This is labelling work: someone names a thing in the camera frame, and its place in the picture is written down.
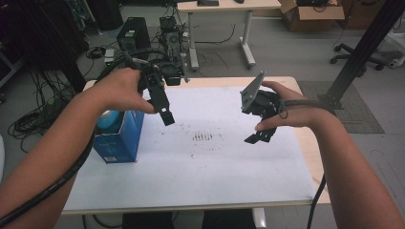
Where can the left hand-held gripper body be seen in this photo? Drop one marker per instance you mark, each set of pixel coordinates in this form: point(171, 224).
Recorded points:
point(170, 73)

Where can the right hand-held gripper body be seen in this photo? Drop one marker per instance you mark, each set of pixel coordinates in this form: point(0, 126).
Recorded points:
point(259, 100)

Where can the blue bottle with white cap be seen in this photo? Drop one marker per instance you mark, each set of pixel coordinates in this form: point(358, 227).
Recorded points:
point(110, 119)

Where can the blue cardboard box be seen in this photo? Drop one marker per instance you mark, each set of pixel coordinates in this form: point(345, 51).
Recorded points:
point(124, 140)

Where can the person's right hand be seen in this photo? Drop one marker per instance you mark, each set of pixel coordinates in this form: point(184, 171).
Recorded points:
point(296, 111)

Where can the person's left hand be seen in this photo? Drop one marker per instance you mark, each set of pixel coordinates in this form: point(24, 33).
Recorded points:
point(122, 90)

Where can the open computer case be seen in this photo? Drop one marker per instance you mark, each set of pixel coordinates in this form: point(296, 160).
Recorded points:
point(172, 38)

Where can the black computer tower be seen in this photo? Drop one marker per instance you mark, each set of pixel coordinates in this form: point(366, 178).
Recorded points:
point(133, 35)

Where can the small white power unit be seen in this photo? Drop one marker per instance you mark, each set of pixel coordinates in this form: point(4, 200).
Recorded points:
point(109, 54)

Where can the white table mat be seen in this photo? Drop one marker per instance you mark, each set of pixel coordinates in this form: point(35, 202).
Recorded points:
point(197, 178)

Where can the flat black device on desk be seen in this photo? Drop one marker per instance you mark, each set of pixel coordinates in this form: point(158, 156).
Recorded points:
point(208, 3)

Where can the white table leg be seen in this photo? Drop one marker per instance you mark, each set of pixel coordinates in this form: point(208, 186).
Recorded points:
point(259, 218)

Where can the white-legged wooden desk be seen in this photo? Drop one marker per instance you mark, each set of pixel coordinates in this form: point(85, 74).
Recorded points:
point(223, 4)

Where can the grey floor mat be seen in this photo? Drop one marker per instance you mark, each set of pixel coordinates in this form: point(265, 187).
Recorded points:
point(359, 120)

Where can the black computer mouse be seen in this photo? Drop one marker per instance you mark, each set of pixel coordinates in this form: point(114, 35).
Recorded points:
point(239, 1)

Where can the open brown cardboard box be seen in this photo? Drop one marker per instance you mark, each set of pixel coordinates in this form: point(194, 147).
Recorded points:
point(313, 16)

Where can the black office chair base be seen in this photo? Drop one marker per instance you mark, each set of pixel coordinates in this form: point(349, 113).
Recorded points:
point(359, 57)

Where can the black aluminium post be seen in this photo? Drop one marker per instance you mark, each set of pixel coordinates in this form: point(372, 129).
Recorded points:
point(359, 51)

